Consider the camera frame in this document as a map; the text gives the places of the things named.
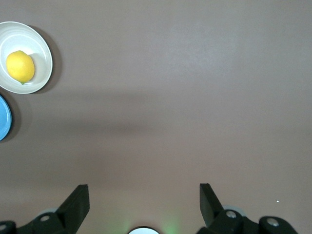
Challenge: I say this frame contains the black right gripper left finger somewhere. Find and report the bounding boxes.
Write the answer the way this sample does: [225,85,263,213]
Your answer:
[0,184,90,234]

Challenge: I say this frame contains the yellow lemon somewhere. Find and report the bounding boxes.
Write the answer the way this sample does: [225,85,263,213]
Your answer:
[6,50,36,85]

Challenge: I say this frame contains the blue round plate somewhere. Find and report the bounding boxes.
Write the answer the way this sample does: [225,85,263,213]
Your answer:
[0,95,12,141]

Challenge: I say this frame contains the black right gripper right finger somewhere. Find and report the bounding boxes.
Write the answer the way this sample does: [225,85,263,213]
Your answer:
[196,183,299,234]

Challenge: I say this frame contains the cream round plate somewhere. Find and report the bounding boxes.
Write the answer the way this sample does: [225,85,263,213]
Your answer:
[0,21,53,95]

